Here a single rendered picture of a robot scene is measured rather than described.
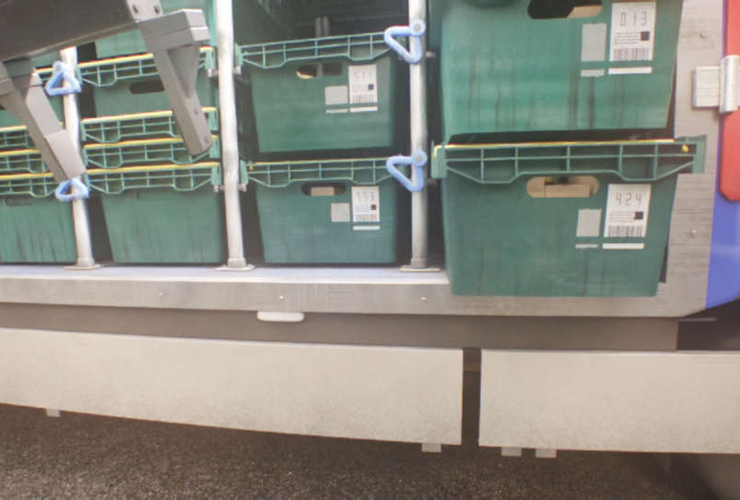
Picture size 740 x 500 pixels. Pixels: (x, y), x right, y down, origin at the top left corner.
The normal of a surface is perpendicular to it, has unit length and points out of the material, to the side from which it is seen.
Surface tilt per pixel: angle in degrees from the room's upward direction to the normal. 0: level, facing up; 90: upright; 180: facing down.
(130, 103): 94
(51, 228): 92
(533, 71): 99
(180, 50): 113
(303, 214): 97
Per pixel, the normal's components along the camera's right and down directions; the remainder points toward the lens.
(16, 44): -0.04, 0.51
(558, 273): -0.15, 0.29
